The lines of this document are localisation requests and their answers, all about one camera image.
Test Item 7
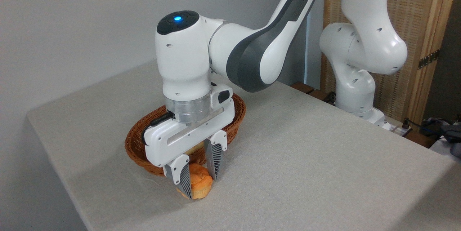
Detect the dark metal screen hinge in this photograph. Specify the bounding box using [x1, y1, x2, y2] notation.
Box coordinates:
[418, 49, 440, 70]

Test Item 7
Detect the round orange bread bun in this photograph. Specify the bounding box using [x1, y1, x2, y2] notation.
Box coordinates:
[176, 163, 213, 200]

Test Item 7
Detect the beige tablecloth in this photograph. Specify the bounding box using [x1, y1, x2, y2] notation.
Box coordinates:
[26, 56, 461, 231]

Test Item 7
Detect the long braided bread loaf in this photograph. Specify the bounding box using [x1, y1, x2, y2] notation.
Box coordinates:
[185, 142, 205, 156]

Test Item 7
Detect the white power strip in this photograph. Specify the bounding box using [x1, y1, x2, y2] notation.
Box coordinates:
[389, 125, 413, 138]

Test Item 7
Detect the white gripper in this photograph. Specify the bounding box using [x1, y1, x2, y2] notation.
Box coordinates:
[143, 83, 235, 200]

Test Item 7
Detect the wooden woven folding screen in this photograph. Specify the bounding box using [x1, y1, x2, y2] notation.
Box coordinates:
[321, 0, 461, 127]

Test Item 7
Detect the brown wicker oval basket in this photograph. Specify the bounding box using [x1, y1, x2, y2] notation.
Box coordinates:
[125, 93, 247, 177]

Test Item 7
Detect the dark grey bundled bag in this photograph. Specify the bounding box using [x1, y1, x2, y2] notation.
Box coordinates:
[421, 116, 461, 158]

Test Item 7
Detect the black power cable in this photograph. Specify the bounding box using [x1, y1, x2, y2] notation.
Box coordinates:
[403, 117, 449, 135]

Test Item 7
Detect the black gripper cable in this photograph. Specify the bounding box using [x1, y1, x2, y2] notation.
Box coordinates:
[141, 111, 176, 145]

